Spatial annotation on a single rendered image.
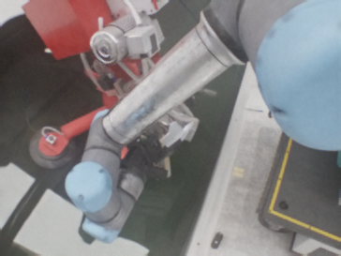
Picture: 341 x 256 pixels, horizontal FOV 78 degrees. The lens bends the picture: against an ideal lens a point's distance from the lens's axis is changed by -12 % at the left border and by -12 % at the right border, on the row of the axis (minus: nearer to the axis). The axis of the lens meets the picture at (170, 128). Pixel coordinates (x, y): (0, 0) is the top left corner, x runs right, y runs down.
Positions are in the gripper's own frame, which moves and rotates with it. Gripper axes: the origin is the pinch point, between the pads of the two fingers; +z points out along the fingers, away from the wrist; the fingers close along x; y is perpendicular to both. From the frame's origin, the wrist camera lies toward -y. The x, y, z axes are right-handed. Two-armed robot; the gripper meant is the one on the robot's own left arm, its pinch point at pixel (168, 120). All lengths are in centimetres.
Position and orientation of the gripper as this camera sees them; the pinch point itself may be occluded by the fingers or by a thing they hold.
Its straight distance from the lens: 67.2
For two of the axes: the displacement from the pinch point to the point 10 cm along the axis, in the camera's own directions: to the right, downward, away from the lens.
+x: -8.6, -0.6, 5.1
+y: -3.3, -7.0, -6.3
